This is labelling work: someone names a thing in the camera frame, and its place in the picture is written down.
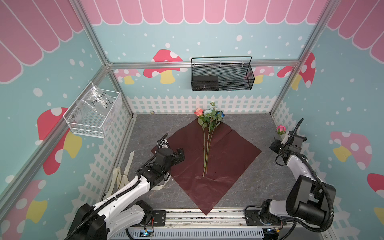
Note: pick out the black wire mesh basket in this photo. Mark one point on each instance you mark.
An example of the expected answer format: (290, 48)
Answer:
(234, 73)

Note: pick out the pink orange fake rose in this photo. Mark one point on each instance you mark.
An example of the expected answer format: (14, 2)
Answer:
(203, 123)

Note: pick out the dark blue fake rose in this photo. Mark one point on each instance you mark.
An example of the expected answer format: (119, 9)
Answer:
(217, 118)

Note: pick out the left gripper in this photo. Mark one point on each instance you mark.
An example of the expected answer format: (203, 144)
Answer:
(181, 155)

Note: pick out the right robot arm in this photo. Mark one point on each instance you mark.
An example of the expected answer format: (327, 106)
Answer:
(310, 202)

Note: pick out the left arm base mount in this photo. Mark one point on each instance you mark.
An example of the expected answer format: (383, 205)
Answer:
(155, 218)

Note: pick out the clear plastic bag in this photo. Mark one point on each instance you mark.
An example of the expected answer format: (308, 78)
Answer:
(96, 101)

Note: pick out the cream ribbon strip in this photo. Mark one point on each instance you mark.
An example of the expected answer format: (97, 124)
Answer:
(119, 179)

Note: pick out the black box in basket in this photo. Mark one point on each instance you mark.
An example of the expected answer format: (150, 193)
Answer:
(205, 83)

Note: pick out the light blue fake flower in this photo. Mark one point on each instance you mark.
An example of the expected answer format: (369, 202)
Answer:
(212, 111)

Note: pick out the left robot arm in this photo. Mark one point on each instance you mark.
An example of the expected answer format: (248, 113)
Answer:
(123, 209)

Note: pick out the white wire basket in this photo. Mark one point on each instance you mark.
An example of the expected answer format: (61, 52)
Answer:
(85, 124)

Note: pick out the dark red wrapping paper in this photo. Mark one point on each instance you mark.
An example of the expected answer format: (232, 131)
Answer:
(231, 176)

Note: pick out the small pink fake rose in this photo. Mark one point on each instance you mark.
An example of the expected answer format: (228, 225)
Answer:
(281, 130)

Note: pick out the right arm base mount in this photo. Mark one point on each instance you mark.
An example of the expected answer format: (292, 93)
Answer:
(252, 216)

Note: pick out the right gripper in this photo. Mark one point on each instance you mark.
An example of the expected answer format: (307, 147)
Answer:
(283, 144)

